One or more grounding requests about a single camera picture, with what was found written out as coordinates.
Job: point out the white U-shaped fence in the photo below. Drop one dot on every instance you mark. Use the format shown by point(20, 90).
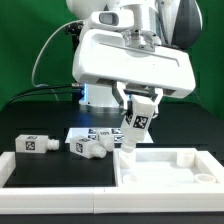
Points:
point(124, 199)

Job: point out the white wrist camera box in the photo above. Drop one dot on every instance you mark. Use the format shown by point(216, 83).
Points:
point(112, 20)

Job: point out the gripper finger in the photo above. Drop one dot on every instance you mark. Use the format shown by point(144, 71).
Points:
point(118, 91)
point(156, 101)

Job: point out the white square tabletop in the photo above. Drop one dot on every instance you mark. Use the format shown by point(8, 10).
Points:
point(166, 166)

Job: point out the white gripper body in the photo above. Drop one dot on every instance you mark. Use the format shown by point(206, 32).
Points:
point(103, 58)

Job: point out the camera on black stand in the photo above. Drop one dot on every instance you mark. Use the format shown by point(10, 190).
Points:
point(74, 30)

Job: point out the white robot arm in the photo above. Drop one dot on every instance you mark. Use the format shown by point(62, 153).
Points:
point(134, 47)

